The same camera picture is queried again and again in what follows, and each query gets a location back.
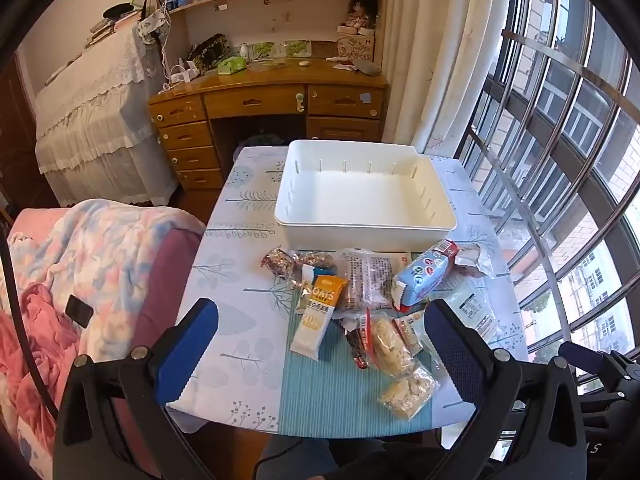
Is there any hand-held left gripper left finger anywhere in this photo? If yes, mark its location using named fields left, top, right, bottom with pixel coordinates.
left=52, top=297, right=221, bottom=480

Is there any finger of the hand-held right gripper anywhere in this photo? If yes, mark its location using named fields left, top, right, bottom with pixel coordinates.
left=558, top=341, right=613, bottom=378

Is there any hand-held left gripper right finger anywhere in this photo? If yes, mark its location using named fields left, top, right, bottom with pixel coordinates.
left=422, top=299, right=588, bottom=480

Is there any clear labelled snack packet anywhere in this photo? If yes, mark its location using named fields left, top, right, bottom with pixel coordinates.
left=440, top=280, right=501, bottom=343

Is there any beige cracker packet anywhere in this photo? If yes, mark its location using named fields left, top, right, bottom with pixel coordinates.
left=391, top=311, right=427, bottom=358

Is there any clear rice cracker packet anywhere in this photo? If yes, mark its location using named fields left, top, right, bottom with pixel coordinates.
left=377, top=364, right=441, bottom=421
left=369, top=311, right=416, bottom=378

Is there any blue white biscuit packet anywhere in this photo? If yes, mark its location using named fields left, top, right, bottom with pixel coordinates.
left=390, top=239, right=460, bottom=313

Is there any white red snack packet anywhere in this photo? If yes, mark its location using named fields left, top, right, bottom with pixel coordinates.
left=450, top=241, right=496, bottom=279

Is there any clear brown cake packet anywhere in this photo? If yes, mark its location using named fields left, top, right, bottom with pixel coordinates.
left=330, top=247, right=396, bottom=318

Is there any clear nut bar packet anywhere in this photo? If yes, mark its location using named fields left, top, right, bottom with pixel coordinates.
left=261, top=247, right=301, bottom=281
left=295, top=251, right=337, bottom=273

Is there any orange white oat bar packet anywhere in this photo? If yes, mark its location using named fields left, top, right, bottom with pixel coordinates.
left=290, top=274, right=349, bottom=363

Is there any white plastic bin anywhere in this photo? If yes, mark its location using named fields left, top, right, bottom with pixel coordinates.
left=274, top=139, right=458, bottom=253

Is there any maroon sofa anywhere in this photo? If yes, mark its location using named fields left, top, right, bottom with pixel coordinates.
left=120, top=227, right=206, bottom=361

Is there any leaf print tablecloth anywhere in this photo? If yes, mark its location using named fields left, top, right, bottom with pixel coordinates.
left=165, top=146, right=531, bottom=436

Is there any black smartphone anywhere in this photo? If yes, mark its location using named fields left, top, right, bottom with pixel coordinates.
left=65, top=294, right=95, bottom=328

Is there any pink blue floral blanket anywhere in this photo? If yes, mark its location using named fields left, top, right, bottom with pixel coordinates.
left=10, top=199, right=206, bottom=361

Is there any blue striped placemat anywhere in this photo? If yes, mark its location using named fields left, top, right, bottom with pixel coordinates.
left=277, top=247, right=481, bottom=436

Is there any pink fuzzy cloth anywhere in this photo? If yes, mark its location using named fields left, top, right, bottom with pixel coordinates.
left=0, top=280, right=71, bottom=461

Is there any barred window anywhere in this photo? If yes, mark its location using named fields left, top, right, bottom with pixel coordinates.
left=452, top=0, right=640, bottom=396

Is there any wooden desk with drawers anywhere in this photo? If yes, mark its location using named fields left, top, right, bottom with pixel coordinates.
left=148, top=55, right=390, bottom=206

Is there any white power strip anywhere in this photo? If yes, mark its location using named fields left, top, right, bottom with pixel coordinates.
left=167, top=60, right=198, bottom=83

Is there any green tissue box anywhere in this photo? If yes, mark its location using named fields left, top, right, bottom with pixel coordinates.
left=216, top=57, right=248, bottom=77

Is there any black patterned bag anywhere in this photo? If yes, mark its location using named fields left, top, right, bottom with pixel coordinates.
left=187, top=34, right=232, bottom=72

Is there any white curtain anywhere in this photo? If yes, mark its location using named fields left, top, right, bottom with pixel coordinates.
left=382, top=0, right=516, bottom=158

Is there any printed cardboard box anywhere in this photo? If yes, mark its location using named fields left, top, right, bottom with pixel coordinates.
left=336, top=34, right=376, bottom=61

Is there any patterned cloth bag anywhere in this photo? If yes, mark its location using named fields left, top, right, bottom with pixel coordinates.
left=137, top=7, right=172, bottom=46

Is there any stack of books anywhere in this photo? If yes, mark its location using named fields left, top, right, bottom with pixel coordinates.
left=82, top=16, right=118, bottom=50

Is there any black hat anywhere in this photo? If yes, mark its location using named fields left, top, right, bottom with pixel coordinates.
left=102, top=3, right=143, bottom=21

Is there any doll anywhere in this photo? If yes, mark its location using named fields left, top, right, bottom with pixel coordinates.
left=337, top=0, right=378, bottom=36

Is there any wooden bookshelf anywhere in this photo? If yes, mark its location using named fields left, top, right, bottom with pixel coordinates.
left=150, top=0, right=388, bottom=61

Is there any black cable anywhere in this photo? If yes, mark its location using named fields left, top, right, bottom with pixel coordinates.
left=0, top=232, right=58, bottom=421

